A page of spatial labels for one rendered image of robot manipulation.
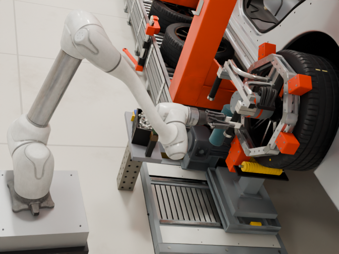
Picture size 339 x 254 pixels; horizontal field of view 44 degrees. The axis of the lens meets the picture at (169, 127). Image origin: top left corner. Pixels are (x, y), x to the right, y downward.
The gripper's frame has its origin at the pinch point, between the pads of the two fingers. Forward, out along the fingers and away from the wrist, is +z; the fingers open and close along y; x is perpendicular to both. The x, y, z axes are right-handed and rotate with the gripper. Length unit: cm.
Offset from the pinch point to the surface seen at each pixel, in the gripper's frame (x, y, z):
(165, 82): -44, -110, -3
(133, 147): -38, -18, -40
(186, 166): -72, -47, 9
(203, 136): -42, -44, 10
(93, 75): -83, -170, -48
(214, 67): -2, -61, 8
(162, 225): -76, 3, -16
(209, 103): -27, -60, 14
